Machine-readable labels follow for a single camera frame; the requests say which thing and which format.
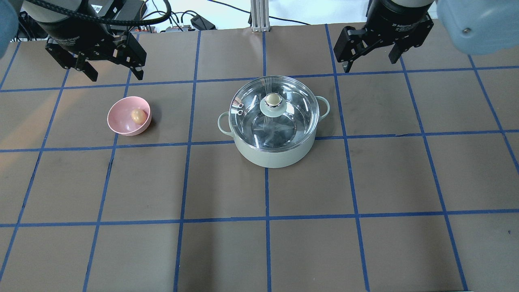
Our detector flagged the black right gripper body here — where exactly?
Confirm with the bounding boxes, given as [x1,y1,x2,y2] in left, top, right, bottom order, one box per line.
[363,0,433,46]

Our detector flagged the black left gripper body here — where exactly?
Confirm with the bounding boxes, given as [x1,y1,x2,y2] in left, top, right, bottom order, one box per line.
[24,0,126,61]

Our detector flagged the brown egg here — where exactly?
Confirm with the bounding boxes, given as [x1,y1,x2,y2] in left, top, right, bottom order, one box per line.
[131,108,148,125]

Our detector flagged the glass pot lid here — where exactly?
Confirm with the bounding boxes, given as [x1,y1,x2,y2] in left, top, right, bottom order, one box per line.
[228,75,330,152]

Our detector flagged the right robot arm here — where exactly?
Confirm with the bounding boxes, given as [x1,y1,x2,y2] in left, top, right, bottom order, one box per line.
[333,0,519,73]

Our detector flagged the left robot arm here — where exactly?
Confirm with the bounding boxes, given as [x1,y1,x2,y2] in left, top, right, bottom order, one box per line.
[1,0,148,82]

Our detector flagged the pale green electric pot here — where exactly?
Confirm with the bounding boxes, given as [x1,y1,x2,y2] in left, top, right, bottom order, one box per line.
[217,96,330,168]

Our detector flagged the pink plastic bowl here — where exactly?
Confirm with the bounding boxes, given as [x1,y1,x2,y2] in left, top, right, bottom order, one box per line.
[106,96,152,136]

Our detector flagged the black power adapter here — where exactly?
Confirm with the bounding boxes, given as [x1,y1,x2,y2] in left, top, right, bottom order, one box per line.
[190,15,217,31]

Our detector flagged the black braided cable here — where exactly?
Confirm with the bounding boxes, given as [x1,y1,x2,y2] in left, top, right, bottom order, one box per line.
[24,0,173,26]

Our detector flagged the aluminium frame post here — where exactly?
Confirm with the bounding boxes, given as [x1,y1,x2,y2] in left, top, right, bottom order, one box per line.
[250,0,271,32]

